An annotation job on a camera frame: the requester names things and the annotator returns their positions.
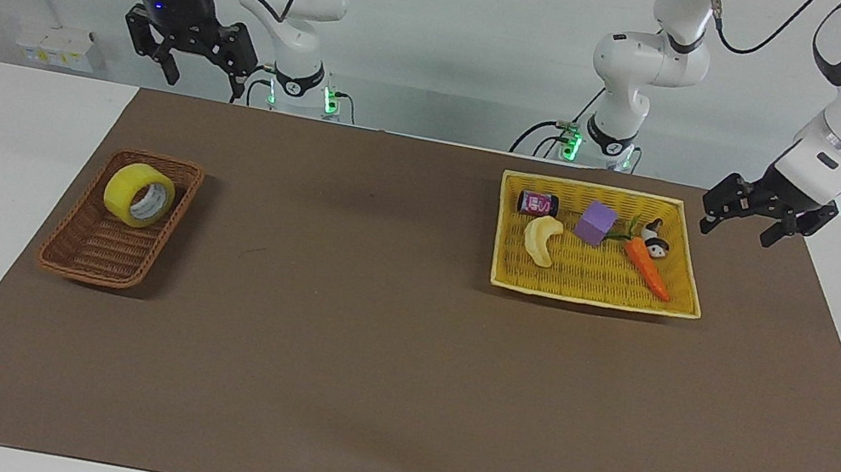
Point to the brown wicker basket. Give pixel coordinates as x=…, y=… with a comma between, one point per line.
x=98, y=248

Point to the purple cube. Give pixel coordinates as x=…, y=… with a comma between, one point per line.
x=594, y=223

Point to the yellow woven basket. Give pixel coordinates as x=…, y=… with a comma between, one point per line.
x=595, y=275

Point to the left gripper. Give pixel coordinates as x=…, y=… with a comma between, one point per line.
x=791, y=196

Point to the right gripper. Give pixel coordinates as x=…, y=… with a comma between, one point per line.
x=183, y=4

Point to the small dark red can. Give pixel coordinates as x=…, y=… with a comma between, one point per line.
x=537, y=203

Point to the pale yellow toy banana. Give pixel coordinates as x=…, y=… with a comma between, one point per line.
x=542, y=240

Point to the white wall socket box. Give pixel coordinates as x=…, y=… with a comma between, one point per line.
x=60, y=50

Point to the yellow tape roll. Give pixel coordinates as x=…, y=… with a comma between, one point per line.
x=126, y=188

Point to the black and white toy figure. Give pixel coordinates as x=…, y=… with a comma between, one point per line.
x=654, y=239

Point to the orange toy carrot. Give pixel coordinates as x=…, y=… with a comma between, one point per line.
x=647, y=267

